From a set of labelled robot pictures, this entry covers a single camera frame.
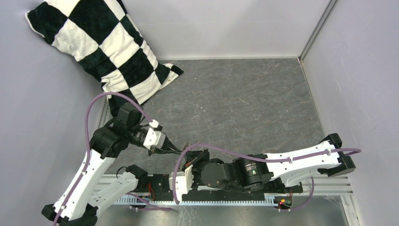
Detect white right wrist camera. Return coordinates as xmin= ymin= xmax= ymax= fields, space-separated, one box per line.
xmin=175 ymin=166 xmax=193 ymax=202

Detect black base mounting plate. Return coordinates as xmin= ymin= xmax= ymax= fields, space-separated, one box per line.
xmin=132 ymin=174 xmax=303 ymax=203

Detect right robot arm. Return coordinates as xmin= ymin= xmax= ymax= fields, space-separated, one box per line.
xmin=183 ymin=133 xmax=361 ymax=193

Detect white toothed cable duct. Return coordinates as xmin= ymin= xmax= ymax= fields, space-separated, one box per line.
xmin=114 ymin=195 xmax=278 ymax=207

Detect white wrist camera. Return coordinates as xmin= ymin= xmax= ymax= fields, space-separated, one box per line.
xmin=175 ymin=166 xmax=193 ymax=202
xmin=143 ymin=120 xmax=166 ymax=150

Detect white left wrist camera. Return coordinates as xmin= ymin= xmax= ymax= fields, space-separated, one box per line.
xmin=143 ymin=120 xmax=166 ymax=150

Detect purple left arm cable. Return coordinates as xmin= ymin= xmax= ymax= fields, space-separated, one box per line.
xmin=51 ymin=92 xmax=175 ymax=226

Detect aluminium rail frame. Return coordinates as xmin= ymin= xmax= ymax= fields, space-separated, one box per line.
xmin=91 ymin=174 xmax=353 ymax=196

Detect black white checkered pillow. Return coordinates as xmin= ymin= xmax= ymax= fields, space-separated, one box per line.
xmin=25 ymin=0 xmax=183 ymax=117

